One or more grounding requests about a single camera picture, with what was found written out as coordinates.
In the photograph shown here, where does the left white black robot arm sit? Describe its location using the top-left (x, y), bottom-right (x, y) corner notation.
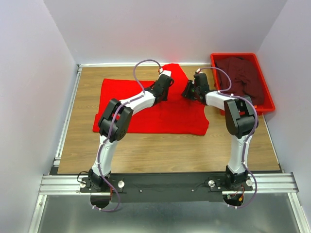
top-left (78, 70), bottom-right (174, 192)

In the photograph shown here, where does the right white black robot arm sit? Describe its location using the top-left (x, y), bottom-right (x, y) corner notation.
top-left (182, 71), bottom-right (258, 190)

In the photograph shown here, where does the dark maroon t shirt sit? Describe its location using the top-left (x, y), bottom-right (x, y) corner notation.
top-left (215, 57), bottom-right (264, 105)

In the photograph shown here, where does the red plastic bin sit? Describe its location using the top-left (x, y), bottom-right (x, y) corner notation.
top-left (210, 53), bottom-right (275, 115)

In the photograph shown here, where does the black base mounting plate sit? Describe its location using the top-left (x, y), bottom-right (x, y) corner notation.
top-left (77, 171), bottom-right (253, 209)

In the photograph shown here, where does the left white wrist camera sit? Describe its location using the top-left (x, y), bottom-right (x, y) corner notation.
top-left (158, 68), bottom-right (172, 77)

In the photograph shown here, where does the aluminium frame rail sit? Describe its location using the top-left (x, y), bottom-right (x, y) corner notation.
top-left (28, 63), bottom-right (302, 233)

